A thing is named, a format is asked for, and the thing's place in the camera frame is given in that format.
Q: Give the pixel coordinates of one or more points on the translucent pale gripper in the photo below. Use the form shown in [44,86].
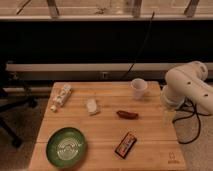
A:
[168,115]

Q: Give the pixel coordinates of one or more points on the grey baseboard heater rail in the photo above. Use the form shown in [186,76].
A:
[90,71]

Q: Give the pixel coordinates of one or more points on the small clear plastic container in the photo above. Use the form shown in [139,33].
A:
[92,107]

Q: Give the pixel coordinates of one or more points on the white tube with label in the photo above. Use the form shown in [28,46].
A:
[60,99]

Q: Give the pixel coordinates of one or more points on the orange black candy bar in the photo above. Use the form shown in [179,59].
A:
[126,145]

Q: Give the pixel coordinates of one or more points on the green ceramic bowl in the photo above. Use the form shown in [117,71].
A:
[66,147]

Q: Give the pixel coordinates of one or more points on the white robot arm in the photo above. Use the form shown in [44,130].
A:
[186,81]

